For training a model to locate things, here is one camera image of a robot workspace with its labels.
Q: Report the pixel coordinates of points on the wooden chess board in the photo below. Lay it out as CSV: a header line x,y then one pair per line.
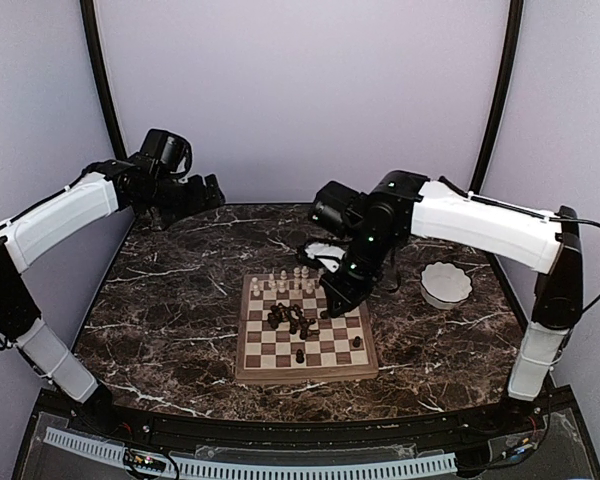
x,y
267,356

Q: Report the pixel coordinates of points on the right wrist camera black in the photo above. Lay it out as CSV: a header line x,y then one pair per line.
x,y
338,209

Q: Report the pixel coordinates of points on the left black corner post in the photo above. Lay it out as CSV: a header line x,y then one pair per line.
x,y
99,73

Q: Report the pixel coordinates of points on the white knight left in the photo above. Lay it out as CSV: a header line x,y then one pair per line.
x,y
272,282

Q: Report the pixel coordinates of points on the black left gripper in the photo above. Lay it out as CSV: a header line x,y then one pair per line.
x,y
199,200

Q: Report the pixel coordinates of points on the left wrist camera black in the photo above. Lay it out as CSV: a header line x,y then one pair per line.
x,y
170,154

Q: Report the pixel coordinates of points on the white bishop left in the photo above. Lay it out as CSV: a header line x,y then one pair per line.
x,y
283,284

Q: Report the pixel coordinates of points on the right black corner post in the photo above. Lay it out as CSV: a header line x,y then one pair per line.
x,y
500,94

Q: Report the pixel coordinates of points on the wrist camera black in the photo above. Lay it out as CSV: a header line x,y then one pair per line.
x,y
338,209
170,154

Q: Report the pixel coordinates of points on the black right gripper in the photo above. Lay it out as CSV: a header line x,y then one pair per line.
x,y
348,297

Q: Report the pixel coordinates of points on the white slotted cable duct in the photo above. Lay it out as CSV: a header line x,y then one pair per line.
x,y
225,463

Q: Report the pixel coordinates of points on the white scalloped bowl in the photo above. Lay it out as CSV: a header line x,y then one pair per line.
x,y
445,286

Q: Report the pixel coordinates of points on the black front rail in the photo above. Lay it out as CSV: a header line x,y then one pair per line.
x,y
180,432

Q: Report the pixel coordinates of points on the black corner post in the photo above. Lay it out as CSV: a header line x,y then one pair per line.
x,y
99,73
500,94

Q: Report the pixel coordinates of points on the white king piece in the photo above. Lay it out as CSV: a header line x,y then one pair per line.
x,y
297,278

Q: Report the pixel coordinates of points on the pile of dark chess pieces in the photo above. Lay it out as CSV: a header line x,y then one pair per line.
x,y
294,316

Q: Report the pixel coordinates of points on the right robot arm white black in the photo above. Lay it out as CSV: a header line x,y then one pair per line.
x,y
406,204

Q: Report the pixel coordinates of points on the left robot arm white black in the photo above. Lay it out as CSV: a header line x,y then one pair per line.
x,y
103,189

